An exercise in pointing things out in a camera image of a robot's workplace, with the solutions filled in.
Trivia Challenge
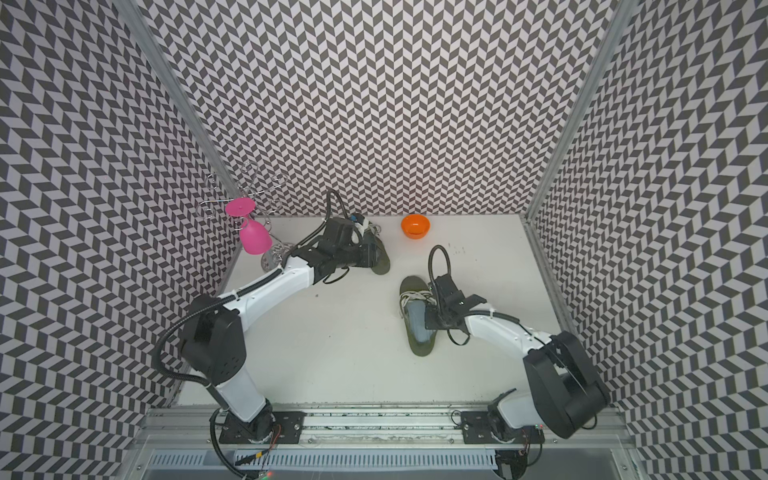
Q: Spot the grey-blue insole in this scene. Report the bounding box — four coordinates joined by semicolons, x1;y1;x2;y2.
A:
405;300;433;345

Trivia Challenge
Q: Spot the olive green sandal with laces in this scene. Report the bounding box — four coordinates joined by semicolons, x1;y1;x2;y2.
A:
361;219;391;275

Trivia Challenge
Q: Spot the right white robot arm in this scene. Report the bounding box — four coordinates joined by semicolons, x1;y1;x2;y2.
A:
426;274;611;443

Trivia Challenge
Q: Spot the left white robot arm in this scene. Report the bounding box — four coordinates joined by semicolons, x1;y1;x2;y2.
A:
151;214;386;443

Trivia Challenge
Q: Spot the pink plastic wine glass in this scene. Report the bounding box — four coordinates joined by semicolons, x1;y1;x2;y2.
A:
225;197;273;255

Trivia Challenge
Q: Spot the orange bowl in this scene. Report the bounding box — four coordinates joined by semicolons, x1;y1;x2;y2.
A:
401;214;431;240

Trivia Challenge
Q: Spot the silver wire glass rack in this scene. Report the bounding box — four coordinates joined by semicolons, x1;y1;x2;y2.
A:
196;173;294;273

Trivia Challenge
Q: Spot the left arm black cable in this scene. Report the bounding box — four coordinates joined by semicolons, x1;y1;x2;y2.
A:
151;266;283;388

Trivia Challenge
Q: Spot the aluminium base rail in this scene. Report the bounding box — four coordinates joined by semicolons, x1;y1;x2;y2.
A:
118;404;646;479

